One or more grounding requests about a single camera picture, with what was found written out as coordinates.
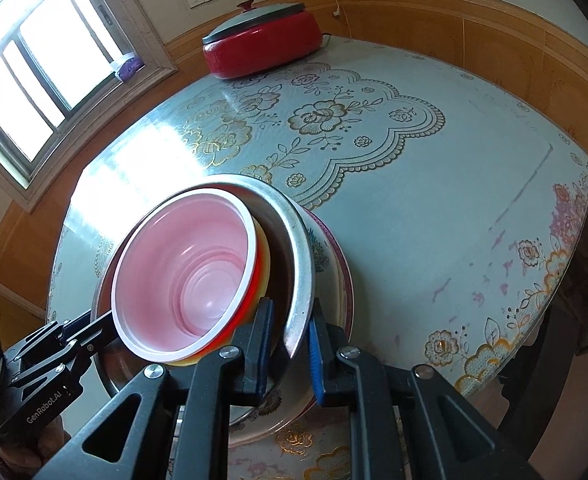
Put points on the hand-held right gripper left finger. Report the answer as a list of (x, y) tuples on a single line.
[(264, 355)]

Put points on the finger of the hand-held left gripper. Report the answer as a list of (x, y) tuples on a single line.
[(81, 326), (91, 345)]

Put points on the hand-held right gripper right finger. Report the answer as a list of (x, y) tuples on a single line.
[(316, 360)]

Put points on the yellow plastic bowl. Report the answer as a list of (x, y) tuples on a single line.
[(264, 265)]

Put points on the stainless steel bowl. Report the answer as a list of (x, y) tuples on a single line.
[(286, 255)]

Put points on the white deep plate red print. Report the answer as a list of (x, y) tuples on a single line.
[(321, 252)]

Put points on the red plastic bowl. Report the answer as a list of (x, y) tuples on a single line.
[(188, 270)]

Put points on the person's left hand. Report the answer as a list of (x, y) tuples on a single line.
[(36, 447)]

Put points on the dark wooden stool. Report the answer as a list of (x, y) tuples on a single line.
[(574, 310)]

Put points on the purple cloth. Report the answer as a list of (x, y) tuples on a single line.
[(129, 67)]

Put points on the red electric pot grey lid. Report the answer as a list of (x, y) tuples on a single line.
[(259, 45)]

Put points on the window with stone frame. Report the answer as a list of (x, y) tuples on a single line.
[(38, 70)]

